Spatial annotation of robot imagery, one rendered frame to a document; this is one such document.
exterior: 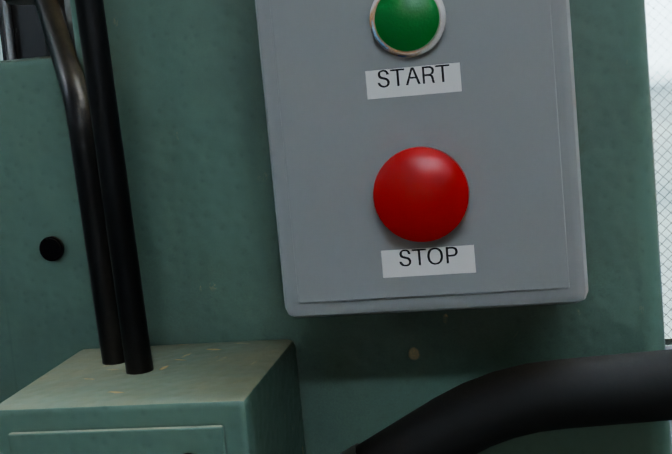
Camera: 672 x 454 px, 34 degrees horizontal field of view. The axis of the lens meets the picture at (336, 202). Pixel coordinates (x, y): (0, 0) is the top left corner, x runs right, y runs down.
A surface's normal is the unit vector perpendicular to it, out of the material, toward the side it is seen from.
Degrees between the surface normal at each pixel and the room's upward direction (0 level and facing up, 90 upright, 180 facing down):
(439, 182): 85
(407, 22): 93
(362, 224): 90
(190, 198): 90
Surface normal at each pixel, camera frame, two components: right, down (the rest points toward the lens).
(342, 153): -0.17, 0.13
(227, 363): -0.09, -0.99
